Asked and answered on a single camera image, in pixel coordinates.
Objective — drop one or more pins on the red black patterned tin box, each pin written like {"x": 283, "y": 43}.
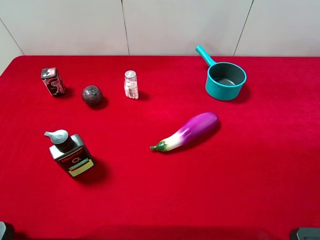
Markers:
{"x": 53, "y": 82}

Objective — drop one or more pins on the grey pump bottle red label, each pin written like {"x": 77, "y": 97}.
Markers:
{"x": 69, "y": 152}

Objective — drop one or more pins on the teal saucepan with handle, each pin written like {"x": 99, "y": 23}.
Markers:
{"x": 224, "y": 79}

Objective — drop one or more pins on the purple white toy eggplant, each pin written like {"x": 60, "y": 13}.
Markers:
{"x": 191, "y": 130}

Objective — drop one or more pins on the black block lower right corner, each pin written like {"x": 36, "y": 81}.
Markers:
{"x": 305, "y": 233}

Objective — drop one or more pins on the black block corner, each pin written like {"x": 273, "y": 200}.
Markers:
{"x": 7, "y": 231}
{"x": 305, "y": 233}

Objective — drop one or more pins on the red velvet table cloth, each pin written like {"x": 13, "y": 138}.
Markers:
{"x": 133, "y": 147}

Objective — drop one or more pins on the black block lower left corner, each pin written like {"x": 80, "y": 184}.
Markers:
{"x": 7, "y": 231}

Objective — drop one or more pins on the dark brown round fruit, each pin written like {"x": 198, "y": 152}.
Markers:
{"x": 92, "y": 95}

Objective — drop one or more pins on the clear bottle of white pills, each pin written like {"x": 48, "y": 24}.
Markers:
{"x": 131, "y": 84}

